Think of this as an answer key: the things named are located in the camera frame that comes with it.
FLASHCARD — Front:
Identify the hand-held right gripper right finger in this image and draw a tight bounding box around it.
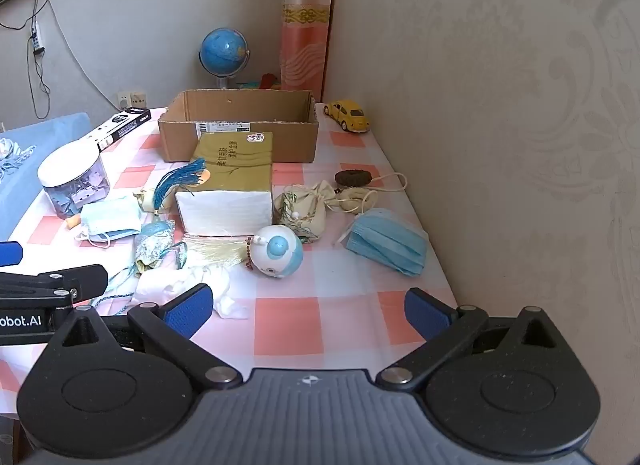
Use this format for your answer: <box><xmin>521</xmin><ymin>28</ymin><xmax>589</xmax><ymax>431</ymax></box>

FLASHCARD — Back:
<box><xmin>375</xmin><ymin>288</ymin><xmax>571</xmax><ymax>392</ymax></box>

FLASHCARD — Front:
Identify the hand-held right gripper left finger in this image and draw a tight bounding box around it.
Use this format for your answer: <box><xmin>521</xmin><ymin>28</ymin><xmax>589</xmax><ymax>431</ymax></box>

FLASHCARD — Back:
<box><xmin>47</xmin><ymin>283</ymin><xmax>243</xmax><ymax>392</ymax></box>

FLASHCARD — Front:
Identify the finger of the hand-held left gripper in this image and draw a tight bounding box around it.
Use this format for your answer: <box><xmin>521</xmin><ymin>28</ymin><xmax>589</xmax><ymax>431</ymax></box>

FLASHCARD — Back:
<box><xmin>0</xmin><ymin>265</ymin><xmax>109</xmax><ymax>310</ymax></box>
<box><xmin>0</xmin><ymin>241</ymin><xmax>24</xmax><ymax>267</ymax></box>

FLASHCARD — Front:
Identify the blue face mask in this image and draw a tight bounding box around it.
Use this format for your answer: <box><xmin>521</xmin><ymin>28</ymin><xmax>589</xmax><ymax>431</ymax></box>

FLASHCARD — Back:
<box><xmin>75</xmin><ymin>195</ymin><xmax>143</xmax><ymax>248</ymax></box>
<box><xmin>334</xmin><ymin>208</ymin><xmax>429</xmax><ymax>277</ymax></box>

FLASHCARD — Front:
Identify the floral fabric pouch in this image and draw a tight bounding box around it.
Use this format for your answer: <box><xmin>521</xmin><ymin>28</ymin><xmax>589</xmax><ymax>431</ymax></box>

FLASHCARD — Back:
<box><xmin>134</xmin><ymin>220</ymin><xmax>177</xmax><ymax>276</ymax></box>

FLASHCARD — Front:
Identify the white and blue round toy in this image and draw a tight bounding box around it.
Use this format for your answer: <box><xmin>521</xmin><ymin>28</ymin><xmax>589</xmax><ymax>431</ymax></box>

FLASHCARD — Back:
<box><xmin>248</xmin><ymin>224</ymin><xmax>304</xmax><ymax>278</ymax></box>

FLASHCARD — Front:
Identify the gold tissue pack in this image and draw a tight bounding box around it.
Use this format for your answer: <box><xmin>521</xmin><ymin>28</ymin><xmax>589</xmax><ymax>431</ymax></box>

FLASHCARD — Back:
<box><xmin>174</xmin><ymin>132</ymin><xmax>275</xmax><ymax>237</ymax></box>

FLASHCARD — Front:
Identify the blue tassel ornament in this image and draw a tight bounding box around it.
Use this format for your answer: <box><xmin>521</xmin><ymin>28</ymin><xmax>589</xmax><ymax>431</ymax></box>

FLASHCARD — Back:
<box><xmin>132</xmin><ymin>158</ymin><xmax>208</xmax><ymax>213</ymax></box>

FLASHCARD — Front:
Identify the cream scrunchie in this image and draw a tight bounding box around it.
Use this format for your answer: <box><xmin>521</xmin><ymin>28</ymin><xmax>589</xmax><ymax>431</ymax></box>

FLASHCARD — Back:
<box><xmin>325</xmin><ymin>187</ymin><xmax>377</xmax><ymax>214</ymax></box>

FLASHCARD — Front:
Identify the brown scrunchie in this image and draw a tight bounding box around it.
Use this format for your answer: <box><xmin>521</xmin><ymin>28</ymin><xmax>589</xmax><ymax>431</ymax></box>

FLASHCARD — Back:
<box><xmin>335</xmin><ymin>170</ymin><xmax>374</xmax><ymax>187</ymax></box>

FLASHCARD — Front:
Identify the beige drawstring sachet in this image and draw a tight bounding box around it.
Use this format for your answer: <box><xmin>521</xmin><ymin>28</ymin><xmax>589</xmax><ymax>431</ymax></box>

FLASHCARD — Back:
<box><xmin>274</xmin><ymin>182</ymin><xmax>328</xmax><ymax>244</ymax></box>

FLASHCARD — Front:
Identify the brown cardboard box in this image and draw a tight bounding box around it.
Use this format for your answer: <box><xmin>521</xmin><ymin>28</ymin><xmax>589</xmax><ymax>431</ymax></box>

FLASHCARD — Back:
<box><xmin>158</xmin><ymin>89</ymin><xmax>320</xmax><ymax>164</ymax></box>

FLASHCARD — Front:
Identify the pink checked tablecloth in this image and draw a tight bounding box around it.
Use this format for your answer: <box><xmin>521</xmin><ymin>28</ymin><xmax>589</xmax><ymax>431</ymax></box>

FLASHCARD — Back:
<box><xmin>0</xmin><ymin>102</ymin><xmax>458</xmax><ymax>421</ymax></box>

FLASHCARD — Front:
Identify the white fringed cloth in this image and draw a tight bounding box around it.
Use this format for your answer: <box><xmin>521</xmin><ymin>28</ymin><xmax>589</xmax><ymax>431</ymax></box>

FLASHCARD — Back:
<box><xmin>0</xmin><ymin>138</ymin><xmax>37</xmax><ymax>181</ymax></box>

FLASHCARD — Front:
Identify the clear jar with white lid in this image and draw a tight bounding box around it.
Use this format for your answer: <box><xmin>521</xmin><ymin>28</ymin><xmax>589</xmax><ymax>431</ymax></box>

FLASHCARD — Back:
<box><xmin>37</xmin><ymin>139</ymin><xmax>111</xmax><ymax>220</ymax></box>

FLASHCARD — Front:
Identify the blue sofa cover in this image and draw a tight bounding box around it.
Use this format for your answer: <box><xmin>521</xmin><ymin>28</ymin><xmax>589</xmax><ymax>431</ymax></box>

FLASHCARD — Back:
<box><xmin>0</xmin><ymin>112</ymin><xmax>91</xmax><ymax>241</ymax></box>

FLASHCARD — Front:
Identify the black and white pen box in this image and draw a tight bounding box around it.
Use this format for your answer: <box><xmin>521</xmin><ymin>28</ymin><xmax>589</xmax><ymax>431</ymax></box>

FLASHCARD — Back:
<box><xmin>80</xmin><ymin>106</ymin><xmax>152</xmax><ymax>152</ymax></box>

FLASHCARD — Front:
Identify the yellow toy car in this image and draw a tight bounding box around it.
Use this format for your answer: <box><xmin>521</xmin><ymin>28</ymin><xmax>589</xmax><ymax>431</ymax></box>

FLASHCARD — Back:
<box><xmin>323</xmin><ymin>99</ymin><xmax>371</xmax><ymax>134</ymax></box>

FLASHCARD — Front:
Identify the rainbow pop toy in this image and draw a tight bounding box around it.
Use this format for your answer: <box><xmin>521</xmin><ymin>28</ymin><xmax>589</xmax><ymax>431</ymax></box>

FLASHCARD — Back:
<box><xmin>235</xmin><ymin>78</ymin><xmax>281</xmax><ymax>91</ymax></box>

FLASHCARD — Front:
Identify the blue globe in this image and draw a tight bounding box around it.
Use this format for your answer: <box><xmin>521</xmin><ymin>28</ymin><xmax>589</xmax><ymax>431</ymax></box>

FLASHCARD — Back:
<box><xmin>198</xmin><ymin>28</ymin><xmax>249</xmax><ymax>91</ymax></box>

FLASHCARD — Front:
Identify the pink patterned curtain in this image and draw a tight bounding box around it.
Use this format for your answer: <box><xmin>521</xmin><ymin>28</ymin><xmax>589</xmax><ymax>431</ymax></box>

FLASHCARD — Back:
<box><xmin>280</xmin><ymin>0</ymin><xmax>337</xmax><ymax>97</ymax></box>

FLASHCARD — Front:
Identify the cream cord with beads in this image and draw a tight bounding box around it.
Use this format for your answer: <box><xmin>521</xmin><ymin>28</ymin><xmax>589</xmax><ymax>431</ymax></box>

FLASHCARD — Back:
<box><xmin>357</xmin><ymin>172</ymin><xmax>409</xmax><ymax>216</ymax></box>

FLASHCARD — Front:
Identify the black cable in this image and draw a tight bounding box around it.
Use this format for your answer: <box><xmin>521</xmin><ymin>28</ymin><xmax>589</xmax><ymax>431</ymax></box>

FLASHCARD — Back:
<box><xmin>0</xmin><ymin>0</ymin><xmax>52</xmax><ymax>118</ymax></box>

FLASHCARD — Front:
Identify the white cable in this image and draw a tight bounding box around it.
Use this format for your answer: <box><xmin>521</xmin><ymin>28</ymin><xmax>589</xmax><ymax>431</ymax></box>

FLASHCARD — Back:
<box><xmin>46</xmin><ymin>0</ymin><xmax>123</xmax><ymax>107</ymax></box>

